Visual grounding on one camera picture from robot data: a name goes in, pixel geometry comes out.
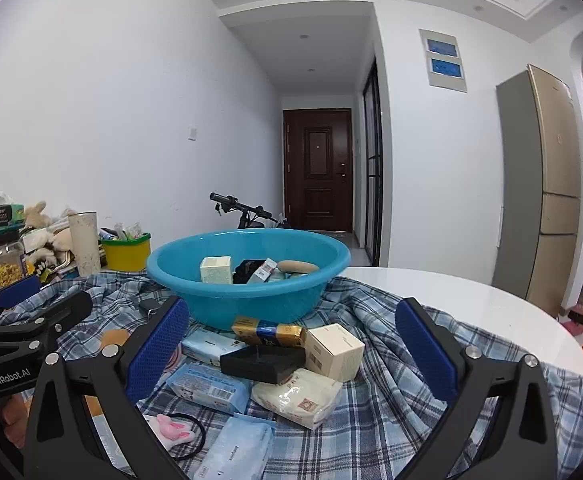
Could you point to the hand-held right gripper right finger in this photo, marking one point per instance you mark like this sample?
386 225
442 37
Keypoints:
426 350

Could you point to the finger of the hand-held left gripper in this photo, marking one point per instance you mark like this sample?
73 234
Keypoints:
51 315
18 290

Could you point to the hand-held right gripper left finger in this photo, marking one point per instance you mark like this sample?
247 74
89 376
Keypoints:
156 345

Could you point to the cream box green print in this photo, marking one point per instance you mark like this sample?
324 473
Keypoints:
216 270

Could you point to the blue plastic basin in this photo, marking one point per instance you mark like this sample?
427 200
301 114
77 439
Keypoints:
251 305

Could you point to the yellow container green rim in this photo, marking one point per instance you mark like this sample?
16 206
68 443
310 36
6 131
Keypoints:
126 257

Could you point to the person's left hand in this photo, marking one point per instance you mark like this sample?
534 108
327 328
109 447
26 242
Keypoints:
13 420

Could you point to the clear jar yellow contents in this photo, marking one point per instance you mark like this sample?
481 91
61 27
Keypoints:
6 270

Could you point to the black white plush toy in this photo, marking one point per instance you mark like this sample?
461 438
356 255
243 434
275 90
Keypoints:
41 260

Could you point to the small black case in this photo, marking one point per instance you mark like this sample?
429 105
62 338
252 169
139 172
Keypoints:
150 306

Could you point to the brown round compact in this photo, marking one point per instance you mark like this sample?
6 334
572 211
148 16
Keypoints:
113 337

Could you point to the light blue wipes packet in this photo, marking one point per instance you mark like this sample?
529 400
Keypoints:
206 345
206 387
236 450

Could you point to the cream plush toy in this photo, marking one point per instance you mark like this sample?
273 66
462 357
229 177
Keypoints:
36 215

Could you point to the cream speckled tumbler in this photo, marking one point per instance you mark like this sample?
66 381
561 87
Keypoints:
85 245

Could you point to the blue plaid cloth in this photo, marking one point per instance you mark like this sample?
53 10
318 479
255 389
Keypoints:
371 410

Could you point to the plain cream cube box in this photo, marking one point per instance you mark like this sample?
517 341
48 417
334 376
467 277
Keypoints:
336 350

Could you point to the gold and blue snack packet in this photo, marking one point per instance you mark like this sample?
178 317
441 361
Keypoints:
251 330

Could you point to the black foam block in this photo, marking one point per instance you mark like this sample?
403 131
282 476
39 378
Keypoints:
261 365

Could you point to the colourful sachet bundle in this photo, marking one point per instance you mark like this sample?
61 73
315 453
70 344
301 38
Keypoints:
121 232

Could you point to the black fabric item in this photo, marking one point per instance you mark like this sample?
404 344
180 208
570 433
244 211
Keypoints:
246 270

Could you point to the small red label box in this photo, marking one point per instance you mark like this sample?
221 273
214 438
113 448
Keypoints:
264 271

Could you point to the white sealed packet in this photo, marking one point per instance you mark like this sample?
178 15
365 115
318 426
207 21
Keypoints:
296 397

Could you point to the beige oval sponge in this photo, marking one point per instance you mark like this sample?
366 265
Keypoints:
299 266

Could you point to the pink plastic dustpan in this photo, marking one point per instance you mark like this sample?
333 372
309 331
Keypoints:
579 319

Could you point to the black bicycle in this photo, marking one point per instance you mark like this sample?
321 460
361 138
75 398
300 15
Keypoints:
231 202

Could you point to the gold and grey refrigerator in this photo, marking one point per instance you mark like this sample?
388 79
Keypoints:
521 185

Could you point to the black framed sliding glass door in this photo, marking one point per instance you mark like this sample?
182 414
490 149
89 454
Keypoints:
371 160

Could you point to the dark brown door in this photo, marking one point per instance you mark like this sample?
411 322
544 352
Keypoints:
316 170

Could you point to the grey wall panel blue windows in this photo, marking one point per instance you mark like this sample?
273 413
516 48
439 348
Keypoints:
444 60

